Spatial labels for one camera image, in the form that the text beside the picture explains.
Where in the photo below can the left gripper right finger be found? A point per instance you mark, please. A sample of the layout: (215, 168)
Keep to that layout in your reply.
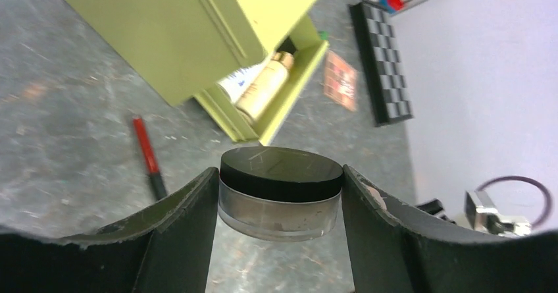
(396, 247)

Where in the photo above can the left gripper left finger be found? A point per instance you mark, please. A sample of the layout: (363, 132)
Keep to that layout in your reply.
(165, 247)

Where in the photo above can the round powder jar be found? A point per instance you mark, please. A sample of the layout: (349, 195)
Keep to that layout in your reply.
(279, 194)

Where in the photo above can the white plastic bottle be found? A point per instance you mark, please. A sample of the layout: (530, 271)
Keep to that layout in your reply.
(235, 84)

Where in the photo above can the green metal drawer box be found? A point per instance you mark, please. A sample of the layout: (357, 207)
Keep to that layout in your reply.
(182, 48)

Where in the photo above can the red black lip pencil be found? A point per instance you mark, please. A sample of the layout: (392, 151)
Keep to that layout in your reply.
(154, 176)

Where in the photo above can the pink eyeshadow palette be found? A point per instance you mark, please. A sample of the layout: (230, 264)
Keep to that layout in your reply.
(340, 81)

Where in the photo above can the black white checkerboard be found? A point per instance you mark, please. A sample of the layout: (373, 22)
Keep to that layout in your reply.
(381, 63)

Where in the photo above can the red blue blocks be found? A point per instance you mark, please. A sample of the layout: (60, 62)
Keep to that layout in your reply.
(392, 6)

